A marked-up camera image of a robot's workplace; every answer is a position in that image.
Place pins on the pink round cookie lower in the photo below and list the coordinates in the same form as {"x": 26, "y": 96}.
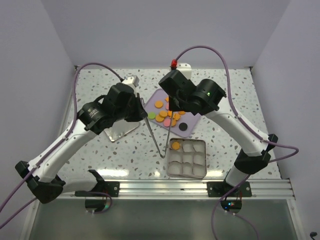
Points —
{"x": 167, "y": 122}

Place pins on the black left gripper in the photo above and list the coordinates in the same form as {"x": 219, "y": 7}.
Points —
{"x": 141, "y": 114}

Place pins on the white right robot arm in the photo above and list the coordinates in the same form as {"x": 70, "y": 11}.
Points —
{"x": 210, "y": 100}

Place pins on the orange fish cookie middle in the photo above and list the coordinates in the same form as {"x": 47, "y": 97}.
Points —
{"x": 174, "y": 115}

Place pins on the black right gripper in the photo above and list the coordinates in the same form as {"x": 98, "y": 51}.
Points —
{"x": 173, "y": 106}

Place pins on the square cookie tin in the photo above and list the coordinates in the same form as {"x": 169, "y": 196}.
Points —
{"x": 189, "y": 161}

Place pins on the aluminium mounting rail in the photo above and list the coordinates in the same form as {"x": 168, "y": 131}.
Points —
{"x": 174, "y": 189}

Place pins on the orange round cookie top left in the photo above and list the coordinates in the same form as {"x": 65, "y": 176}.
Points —
{"x": 158, "y": 104}

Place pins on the orange flower cookie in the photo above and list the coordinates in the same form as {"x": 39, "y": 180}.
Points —
{"x": 175, "y": 145}

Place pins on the lilac plastic tray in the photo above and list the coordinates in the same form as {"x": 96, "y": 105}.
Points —
{"x": 189, "y": 118}

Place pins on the silver tin lid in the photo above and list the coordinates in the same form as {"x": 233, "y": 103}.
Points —
{"x": 120, "y": 129}

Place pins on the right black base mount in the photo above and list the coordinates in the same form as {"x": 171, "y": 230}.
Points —
{"x": 216, "y": 189}

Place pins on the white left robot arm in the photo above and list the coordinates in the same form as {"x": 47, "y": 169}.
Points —
{"x": 41, "y": 173}

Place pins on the black sandwich cookie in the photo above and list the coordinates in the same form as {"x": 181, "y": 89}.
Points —
{"x": 183, "y": 126}

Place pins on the orange round cookie middle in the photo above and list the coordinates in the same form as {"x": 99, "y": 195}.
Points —
{"x": 163, "y": 113}

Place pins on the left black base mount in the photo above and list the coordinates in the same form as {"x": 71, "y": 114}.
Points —
{"x": 101, "y": 188}

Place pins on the orange round cookie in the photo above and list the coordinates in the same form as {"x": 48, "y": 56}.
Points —
{"x": 159, "y": 118}
{"x": 158, "y": 104}
{"x": 163, "y": 113}

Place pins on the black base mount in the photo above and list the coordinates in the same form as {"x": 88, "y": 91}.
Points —
{"x": 216, "y": 189}
{"x": 101, "y": 188}

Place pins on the orange round cookie lower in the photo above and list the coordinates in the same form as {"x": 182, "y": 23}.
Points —
{"x": 159, "y": 118}

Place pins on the orange plain cookie bottom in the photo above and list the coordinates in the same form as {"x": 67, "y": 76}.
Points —
{"x": 173, "y": 122}

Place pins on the green round cookie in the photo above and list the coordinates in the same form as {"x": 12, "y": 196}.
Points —
{"x": 151, "y": 115}

